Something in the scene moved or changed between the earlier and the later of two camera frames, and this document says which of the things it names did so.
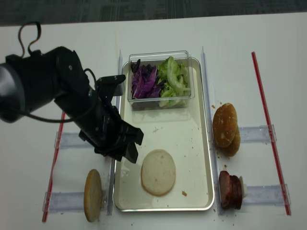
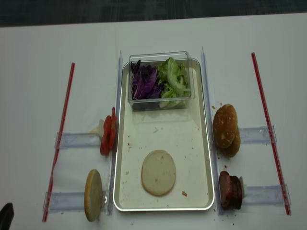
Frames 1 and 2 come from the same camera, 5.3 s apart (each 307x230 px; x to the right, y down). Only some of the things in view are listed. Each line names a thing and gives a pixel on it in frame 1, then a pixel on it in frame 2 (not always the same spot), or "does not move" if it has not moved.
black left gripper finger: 131,153 → 6,215
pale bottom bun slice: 158,172 does not move
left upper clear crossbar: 71,140 does not move
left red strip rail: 63,116 does not move
